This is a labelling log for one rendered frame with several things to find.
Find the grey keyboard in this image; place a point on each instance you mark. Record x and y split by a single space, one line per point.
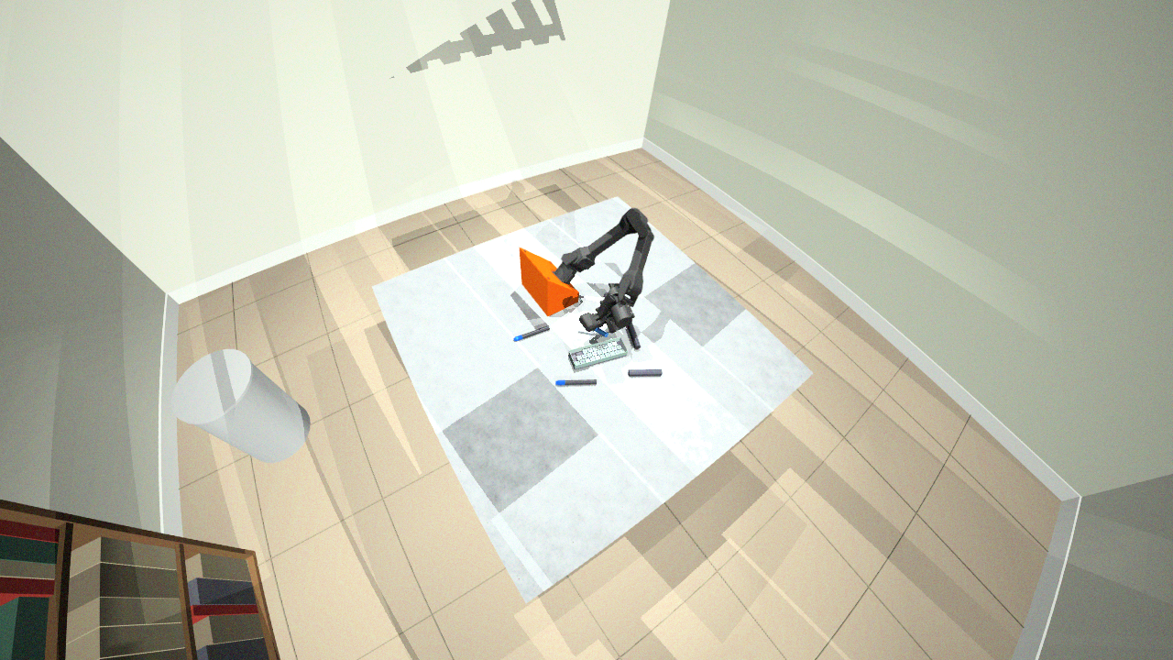
597 353

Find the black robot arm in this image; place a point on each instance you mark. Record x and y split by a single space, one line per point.
631 283

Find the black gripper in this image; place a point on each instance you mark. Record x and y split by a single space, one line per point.
593 321

